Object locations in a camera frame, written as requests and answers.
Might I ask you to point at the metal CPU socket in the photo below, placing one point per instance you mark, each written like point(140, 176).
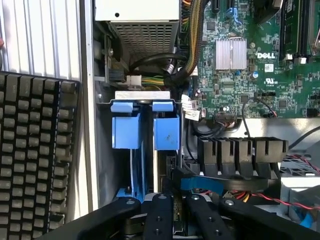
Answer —
point(315, 42)

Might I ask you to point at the dark computer keyboard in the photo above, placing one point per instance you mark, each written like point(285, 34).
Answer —
point(32, 150)

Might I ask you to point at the black plastic connector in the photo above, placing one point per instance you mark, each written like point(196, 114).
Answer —
point(116, 75)

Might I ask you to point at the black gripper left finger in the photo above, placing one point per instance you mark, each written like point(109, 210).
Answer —
point(160, 212)

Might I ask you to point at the open grey PC case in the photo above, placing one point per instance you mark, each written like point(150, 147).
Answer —
point(87, 100)

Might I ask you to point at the person's hand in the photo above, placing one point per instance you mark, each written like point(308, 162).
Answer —
point(1, 43)

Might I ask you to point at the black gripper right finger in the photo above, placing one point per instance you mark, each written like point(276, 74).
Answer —
point(205, 215)

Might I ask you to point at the green motherboard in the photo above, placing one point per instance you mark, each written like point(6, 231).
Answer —
point(250, 100)

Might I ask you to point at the black RAM slot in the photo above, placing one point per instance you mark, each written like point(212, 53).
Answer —
point(302, 30)
point(285, 30)

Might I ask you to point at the silver power supply unit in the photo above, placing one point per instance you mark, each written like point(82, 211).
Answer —
point(137, 10)

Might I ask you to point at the silver metal block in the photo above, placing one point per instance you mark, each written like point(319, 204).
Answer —
point(142, 95)

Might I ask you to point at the silver chipset heatsink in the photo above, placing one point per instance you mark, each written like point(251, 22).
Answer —
point(231, 53)

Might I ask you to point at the blue disk bay latch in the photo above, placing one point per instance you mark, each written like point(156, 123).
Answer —
point(166, 135)
point(125, 132)

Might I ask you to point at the white plastic connector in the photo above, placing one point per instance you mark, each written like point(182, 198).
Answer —
point(133, 81)

